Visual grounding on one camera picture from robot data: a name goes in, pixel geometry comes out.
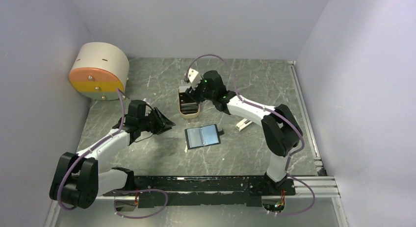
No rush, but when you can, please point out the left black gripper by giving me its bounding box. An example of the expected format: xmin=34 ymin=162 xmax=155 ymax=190
xmin=138 ymin=107 xmax=175 ymax=135

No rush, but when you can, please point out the black leather card holder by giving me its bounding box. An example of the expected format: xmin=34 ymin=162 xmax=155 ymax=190
xmin=184 ymin=124 xmax=224 ymax=149

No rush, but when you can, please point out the small white wooden block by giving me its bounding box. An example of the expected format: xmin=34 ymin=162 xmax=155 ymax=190
xmin=235 ymin=119 xmax=252 ymax=131

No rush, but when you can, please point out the round pastel drawer box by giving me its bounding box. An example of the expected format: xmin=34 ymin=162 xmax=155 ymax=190
xmin=69 ymin=42 xmax=130 ymax=101

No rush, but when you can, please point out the purple cable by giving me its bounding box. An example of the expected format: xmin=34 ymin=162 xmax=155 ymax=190
xmin=184 ymin=54 xmax=316 ymax=217
xmin=56 ymin=88 xmax=169 ymax=220

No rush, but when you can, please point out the beige wooden card tray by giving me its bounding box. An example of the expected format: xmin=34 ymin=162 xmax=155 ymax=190
xmin=178 ymin=85 xmax=200 ymax=119

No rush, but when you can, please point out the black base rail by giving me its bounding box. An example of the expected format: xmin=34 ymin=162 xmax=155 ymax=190
xmin=104 ymin=175 xmax=296 ymax=208

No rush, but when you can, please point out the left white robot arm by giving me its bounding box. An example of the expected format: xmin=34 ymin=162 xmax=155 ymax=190
xmin=49 ymin=100 xmax=176 ymax=210

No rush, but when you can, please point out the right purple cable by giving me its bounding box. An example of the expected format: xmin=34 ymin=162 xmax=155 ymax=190
xmin=184 ymin=54 xmax=316 ymax=217

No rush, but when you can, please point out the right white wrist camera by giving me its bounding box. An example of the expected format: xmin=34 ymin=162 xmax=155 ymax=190
xmin=185 ymin=68 xmax=202 ymax=90

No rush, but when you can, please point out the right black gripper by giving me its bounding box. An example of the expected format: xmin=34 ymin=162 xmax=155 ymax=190
xmin=185 ymin=76 xmax=215 ymax=104

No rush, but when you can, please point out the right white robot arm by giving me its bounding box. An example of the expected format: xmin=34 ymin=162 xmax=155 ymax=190
xmin=184 ymin=69 xmax=304 ymax=195

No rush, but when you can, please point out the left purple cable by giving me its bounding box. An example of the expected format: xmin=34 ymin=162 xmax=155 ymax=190
xmin=56 ymin=88 xmax=169 ymax=220

